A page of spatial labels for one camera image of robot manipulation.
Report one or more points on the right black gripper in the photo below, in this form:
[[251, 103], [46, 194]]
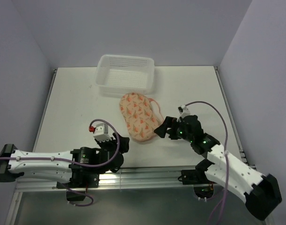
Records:
[[169, 122]]

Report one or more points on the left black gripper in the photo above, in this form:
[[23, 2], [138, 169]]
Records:
[[123, 143]]

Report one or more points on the peach floral laundry bag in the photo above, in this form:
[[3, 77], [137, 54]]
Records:
[[138, 113]]

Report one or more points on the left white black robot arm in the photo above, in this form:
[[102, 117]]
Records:
[[73, 167]]

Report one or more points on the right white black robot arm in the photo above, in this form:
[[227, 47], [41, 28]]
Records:
[[260, 193]]

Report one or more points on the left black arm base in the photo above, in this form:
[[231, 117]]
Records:
[[77, 189]]

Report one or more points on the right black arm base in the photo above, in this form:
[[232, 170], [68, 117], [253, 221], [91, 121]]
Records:
[[203, 188]]

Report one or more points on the white perforated plastic basket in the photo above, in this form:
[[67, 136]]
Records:
[[122, 74]]

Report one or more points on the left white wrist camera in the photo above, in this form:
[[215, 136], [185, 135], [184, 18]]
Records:
[[100, 132]]

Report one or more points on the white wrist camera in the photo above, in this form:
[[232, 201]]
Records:
[[184, 111], [100, 132]]

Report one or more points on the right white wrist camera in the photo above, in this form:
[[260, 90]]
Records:
[[184, 111]]

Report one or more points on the aluminium frame rail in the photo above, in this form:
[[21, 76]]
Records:
[[127, 178]]

